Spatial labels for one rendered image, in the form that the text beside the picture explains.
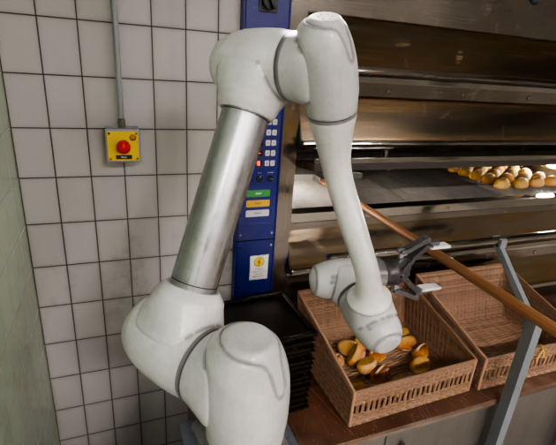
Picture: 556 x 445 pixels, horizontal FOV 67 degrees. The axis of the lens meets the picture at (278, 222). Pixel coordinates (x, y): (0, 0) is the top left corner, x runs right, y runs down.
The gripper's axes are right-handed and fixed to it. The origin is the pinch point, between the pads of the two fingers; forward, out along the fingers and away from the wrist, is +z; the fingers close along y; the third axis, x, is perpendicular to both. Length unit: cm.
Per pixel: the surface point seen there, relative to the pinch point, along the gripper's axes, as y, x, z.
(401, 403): 58, -6, 3
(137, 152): -24, -46, -82
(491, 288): -0.1, 14.6, 4.9
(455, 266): -0.1, 1.3, 4.8
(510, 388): 53, 3, 43
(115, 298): 30, -53, -91
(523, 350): 37, 3, 43
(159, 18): -62, -54, -73
